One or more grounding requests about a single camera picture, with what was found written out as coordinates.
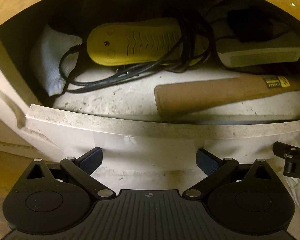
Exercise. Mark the white ribbed box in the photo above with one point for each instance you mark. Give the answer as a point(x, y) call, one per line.
point(260, 52)

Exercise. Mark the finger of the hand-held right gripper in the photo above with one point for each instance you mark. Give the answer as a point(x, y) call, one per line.
point(283, 148)

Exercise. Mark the yellow shoe dryer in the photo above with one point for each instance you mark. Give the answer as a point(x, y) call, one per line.
point(140, 42)

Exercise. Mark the black adapter block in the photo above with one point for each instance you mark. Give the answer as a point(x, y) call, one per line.
point(250, 26)

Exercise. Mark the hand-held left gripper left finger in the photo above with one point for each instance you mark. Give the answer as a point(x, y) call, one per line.
point(92, 161)

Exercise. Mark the cream drawer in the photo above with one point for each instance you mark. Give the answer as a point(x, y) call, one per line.
point(140, 140)

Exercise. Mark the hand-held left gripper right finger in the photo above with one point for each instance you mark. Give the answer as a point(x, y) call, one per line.
point(206, 163)

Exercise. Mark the white cloth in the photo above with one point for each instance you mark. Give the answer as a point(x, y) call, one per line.
point(48, 62)

